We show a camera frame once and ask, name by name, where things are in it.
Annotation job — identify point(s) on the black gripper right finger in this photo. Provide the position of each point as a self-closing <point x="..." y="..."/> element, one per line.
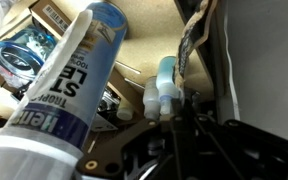
<point x="238" y="151"/>

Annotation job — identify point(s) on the clear blue glass jar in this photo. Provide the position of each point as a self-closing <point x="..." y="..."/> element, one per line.
<point x="23" y="55"/>

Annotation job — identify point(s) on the small white plastic bottle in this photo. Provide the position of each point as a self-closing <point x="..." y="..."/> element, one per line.
<point x="151" y="100"/>

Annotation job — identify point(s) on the brown cardboard box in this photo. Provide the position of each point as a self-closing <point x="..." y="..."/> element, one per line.
<point x="114" y="109"/>

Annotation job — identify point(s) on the blue white spray can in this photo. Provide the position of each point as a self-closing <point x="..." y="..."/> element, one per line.
<point x="42" y="139"/>

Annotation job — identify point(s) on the netted strap object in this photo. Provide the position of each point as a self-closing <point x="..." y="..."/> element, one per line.
<point x="194" y="34"/>

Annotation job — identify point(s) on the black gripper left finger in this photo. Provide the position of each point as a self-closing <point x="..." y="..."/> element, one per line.
<point x="124" y="156"/>

